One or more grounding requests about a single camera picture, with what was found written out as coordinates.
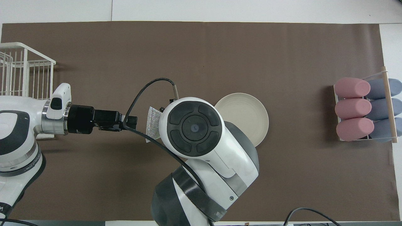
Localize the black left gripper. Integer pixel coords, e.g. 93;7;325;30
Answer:
68;105;138;135

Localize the white wire dish rack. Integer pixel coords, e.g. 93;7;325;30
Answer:
0;42;56;139

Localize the blue plastic cup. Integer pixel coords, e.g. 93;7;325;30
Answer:
366;78;402;100
366;98;402;121
367;118;402;143

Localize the silver glitter sponge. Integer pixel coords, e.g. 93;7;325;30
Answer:
146;106;163;143

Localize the brown table mat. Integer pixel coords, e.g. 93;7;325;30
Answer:
0;21;401;222

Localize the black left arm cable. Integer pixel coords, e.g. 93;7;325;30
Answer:
0;218;32;226

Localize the cup rack with wooden rod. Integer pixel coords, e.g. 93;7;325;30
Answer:
333;66;399;144

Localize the cream round plate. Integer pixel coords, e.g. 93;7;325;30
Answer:
215;93;269;147

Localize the black right base cable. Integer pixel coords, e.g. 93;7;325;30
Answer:
283;207;342;226

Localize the pink plastic cup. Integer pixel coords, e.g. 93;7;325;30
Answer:
336;118;375;142
335;98;372;120
334;78;371;99

